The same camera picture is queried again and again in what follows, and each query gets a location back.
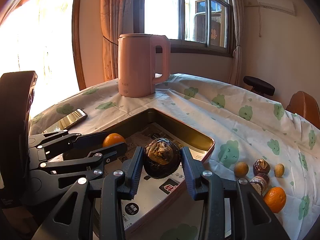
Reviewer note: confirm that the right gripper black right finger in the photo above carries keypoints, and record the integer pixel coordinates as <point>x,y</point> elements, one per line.
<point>203,184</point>

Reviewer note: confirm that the dark water chestnut on table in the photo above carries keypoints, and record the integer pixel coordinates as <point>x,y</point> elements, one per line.
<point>261,166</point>

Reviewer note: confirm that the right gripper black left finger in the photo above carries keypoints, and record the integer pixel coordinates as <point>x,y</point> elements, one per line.
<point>120,185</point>

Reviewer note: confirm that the brown longan fruit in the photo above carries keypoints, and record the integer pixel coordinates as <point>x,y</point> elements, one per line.
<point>279,170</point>
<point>241,169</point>

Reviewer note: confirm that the cut purple sugarcane piece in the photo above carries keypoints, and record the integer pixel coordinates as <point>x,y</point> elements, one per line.
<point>260,182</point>

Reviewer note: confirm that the white wall air conditioner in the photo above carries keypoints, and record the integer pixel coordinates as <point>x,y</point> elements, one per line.
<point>285,6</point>

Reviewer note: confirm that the pink electric kettle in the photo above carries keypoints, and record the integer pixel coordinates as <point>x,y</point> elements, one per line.
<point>137,63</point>

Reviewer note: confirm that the wood framed sliding window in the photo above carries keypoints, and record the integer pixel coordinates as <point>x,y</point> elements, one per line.
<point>192,26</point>

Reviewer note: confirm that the black round stool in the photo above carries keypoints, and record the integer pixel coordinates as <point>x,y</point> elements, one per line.
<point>259,86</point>

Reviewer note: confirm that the white green-patterned tablecloth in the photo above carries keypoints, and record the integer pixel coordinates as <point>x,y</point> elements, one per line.
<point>254,126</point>

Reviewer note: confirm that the orange tangerine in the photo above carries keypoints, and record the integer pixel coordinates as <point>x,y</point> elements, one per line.
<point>275,198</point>
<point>112,139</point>

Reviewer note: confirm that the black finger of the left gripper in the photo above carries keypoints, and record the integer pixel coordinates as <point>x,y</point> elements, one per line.
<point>70,160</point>
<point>75,139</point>

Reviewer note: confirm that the dark brown water chestnut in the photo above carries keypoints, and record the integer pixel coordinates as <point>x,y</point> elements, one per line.
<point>162,157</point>

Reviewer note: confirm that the pink metal tin box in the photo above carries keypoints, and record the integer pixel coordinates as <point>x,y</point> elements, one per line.
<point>136,123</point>

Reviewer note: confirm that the pink patterned curtain left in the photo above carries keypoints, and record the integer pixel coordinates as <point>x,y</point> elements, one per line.
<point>112,13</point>

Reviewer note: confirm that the black smartphone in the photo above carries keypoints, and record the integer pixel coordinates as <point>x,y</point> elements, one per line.
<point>67,122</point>

